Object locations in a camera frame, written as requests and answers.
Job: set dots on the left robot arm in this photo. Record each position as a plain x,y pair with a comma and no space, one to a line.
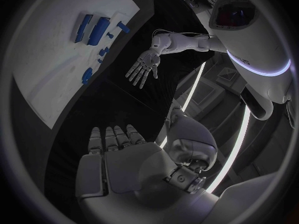
184,42

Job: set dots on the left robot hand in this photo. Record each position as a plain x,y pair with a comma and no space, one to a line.
144,65

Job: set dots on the thick blue long block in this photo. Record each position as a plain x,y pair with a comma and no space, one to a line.
98,31

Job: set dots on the blue small plug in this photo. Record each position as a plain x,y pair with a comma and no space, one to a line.
104,51

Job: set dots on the blue gear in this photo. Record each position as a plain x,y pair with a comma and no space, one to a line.
87,76

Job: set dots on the white task board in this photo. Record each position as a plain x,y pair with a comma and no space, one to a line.
70,46

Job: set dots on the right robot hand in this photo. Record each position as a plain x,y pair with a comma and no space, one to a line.
130,171

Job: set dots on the blue long peg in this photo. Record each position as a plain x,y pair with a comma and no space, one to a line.
123,27

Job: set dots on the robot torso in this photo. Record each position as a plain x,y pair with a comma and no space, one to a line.
257,46

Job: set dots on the thin blue long block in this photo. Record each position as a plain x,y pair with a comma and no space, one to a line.
82,28

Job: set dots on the blue short peg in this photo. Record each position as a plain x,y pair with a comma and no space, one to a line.
110,35

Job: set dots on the blue tiny plug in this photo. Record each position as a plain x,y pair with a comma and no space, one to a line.
100,60

